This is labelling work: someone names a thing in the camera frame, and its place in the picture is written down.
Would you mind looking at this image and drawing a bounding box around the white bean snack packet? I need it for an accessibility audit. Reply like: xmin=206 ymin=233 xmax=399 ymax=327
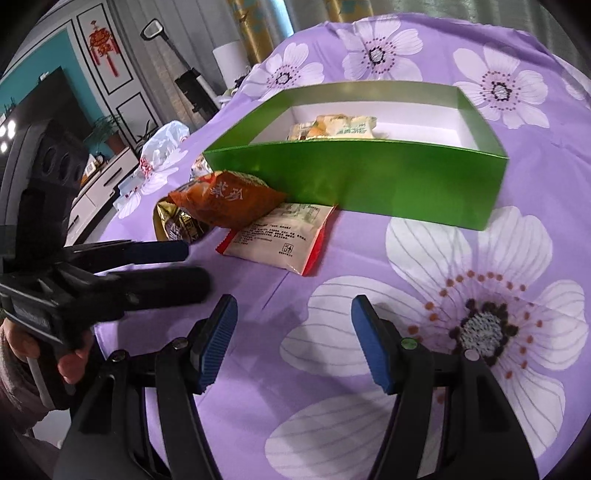
xmin=190 ymin=154 xmax=211 ymax=182

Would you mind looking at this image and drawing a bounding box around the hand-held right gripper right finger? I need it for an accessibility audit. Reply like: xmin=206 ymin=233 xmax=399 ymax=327
xmin=351 ymin=294 xmax=541 ymax=480

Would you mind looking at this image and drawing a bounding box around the red knot wall ornament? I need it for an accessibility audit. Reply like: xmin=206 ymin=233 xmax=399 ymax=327
xmin=89 ymin=19 xmax=122 ymax=77

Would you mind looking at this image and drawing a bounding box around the small yellow orange packet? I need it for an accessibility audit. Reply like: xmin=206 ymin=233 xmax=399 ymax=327
xmin=288 ymin=121 xmax=324 ymax=141

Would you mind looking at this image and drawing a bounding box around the gold snack bag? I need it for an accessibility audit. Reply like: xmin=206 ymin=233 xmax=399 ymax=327
xmin=154 ymin=198 xmax=218 ymax=243

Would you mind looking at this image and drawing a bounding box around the white plastic bag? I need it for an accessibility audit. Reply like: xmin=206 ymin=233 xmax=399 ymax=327
xmin=137 ymin=121 xmax=191 ymax=183

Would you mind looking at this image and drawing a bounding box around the person's left forearm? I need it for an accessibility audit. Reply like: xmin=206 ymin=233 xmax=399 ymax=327
xmin=0 ymin=351 xmax=70 ymax=480

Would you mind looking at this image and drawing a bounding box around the white television cabinet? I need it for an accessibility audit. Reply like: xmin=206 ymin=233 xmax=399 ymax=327
xmin=65 ymin=147 xmax=141 ymax=245

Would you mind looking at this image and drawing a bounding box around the grey curtain yellow stripe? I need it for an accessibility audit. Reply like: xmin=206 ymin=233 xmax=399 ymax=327
xmin=108 ymin=0 xmax=287 ymax=84
xmin=291 ymin=0 xmax=555 ymax=33

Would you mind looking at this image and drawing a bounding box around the orange chip bag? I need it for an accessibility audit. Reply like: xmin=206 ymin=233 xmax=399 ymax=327
xmin=167 ymin=170 xmax=288 ymax=230

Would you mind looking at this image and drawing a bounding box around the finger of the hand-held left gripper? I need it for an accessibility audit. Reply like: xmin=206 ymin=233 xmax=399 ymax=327
xmin=92 ymin=266 xmax=212 ymax=319
xmin=60 ymin=240 xmax=191 ymax=278

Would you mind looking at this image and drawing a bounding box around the potted plant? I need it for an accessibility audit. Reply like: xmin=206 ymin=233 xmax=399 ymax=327
xmin=85 ymin=114 xmax=123 ymax=155
xmin=134 ymin=121 xmax=160 ymax=148

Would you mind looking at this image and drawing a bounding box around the yellow green snack packet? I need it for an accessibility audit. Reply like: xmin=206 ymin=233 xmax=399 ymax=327
xmin=318 ymin=115 xmax=378 ymax=140

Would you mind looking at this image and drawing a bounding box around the person's left hand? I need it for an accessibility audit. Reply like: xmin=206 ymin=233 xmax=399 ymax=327
xmin=0 ymin=318 xmax=95 ymax=385

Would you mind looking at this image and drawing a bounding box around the purple floral tablecloth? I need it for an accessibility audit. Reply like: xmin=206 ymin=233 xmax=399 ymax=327
xmin=92 ymin=18 xmax=591 ymax=480

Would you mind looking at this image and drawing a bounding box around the green cardboard box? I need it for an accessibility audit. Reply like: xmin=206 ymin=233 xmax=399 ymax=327
xmin=202 ymin=80 xmax=509 ymax=232

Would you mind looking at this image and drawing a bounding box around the cream red-edged packet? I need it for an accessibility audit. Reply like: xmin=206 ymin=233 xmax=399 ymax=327
xmin=215 ymin=202 xmax=336 ymax=277

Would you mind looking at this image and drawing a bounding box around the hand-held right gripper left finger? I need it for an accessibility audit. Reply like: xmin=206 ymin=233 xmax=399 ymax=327
xmin=55 ymin=294 xmax=239 ymax=480

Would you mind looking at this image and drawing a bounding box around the black upright vacuum cleaner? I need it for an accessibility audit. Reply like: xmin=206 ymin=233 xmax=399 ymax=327
xmin=140 ymin=18 xmax=220 ymax=116

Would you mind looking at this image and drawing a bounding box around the black television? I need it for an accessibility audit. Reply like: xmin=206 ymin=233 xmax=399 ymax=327
xmin=0 ymin=67 xmax=90 ymax=195

